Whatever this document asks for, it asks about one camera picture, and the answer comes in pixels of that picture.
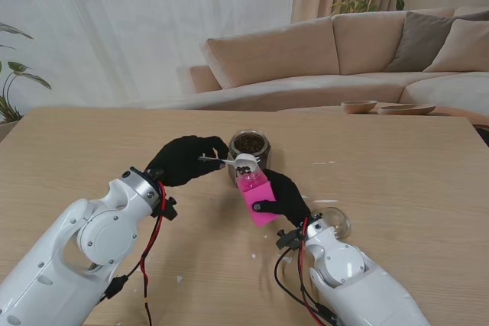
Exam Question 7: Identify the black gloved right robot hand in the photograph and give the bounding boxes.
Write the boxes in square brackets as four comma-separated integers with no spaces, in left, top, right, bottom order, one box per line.
[253,168,313,228]

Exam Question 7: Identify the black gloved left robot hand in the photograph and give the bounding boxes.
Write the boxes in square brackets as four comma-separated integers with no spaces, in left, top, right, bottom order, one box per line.
[144,135,229,188]

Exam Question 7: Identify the pink square coffee jar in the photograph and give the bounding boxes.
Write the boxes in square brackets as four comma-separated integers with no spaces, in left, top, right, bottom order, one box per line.
[235,170,283,228]

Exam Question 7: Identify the clear glass jar lid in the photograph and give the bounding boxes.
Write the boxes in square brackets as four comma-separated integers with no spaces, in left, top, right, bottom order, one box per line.
[314,206,352,242]

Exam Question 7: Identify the white plastic measuring spoon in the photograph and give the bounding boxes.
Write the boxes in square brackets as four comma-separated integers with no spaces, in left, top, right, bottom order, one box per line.
[197,152,259,177]

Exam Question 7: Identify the glass jar of coffee beans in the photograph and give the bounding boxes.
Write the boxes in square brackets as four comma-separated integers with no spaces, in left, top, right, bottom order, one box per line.
[227,129,273,189]

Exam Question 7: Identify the small wooden bowl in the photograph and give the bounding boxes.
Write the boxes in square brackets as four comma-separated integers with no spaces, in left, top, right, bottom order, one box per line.
[341,99,379,115]

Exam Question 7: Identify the beige fabric sofa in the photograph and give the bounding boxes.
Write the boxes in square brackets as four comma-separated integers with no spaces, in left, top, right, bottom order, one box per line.
[189,5,489,128]

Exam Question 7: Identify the white sheer curtain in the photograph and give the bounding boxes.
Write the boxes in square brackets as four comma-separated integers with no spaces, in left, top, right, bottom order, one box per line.
[0,0,300,110]

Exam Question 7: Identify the shallow wooden plate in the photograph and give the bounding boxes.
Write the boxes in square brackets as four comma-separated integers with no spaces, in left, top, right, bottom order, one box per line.
[377,104,437,116]

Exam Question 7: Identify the pale green large-leaf houseplant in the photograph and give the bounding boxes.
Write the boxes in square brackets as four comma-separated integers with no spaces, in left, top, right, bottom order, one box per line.
[0,22,53,125]

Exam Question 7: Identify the grey sofa cushion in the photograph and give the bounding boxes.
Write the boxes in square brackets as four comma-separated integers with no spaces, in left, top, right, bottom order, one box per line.
[384,11,489,73]

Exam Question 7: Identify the beige sofa cushion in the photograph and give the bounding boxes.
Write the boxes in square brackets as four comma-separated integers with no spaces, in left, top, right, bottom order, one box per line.
[423,18,489,73]

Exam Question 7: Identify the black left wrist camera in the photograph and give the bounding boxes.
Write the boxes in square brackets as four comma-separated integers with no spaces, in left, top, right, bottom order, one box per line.
[150,195,179,222]

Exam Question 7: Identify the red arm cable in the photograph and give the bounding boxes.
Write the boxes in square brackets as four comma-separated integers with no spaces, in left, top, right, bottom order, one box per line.
[299,218,325,326]
[140,182,167,326]

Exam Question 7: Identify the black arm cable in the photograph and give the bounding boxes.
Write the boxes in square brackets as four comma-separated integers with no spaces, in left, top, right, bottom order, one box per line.
[274,249,339,326]
[98,253,145,304]

